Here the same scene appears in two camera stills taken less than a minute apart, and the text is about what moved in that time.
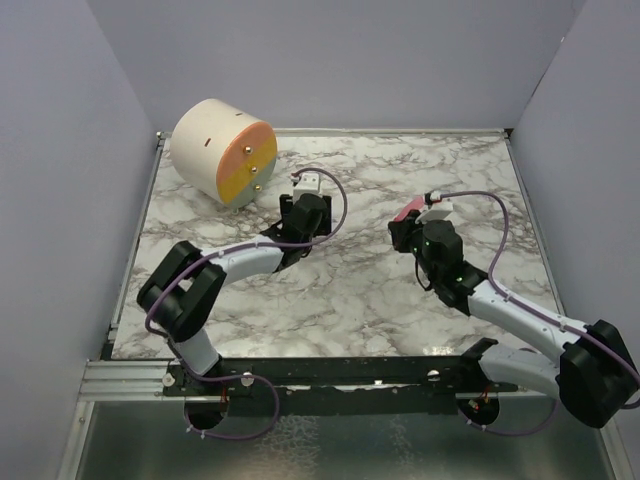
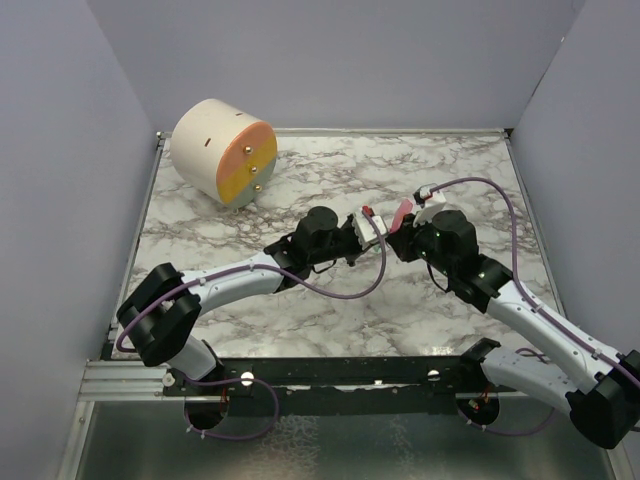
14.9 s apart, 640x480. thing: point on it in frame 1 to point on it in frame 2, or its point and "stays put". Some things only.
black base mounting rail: [336, 385] stays put
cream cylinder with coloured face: [224, 152] stays put
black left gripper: [325, 227] to [348, 226]
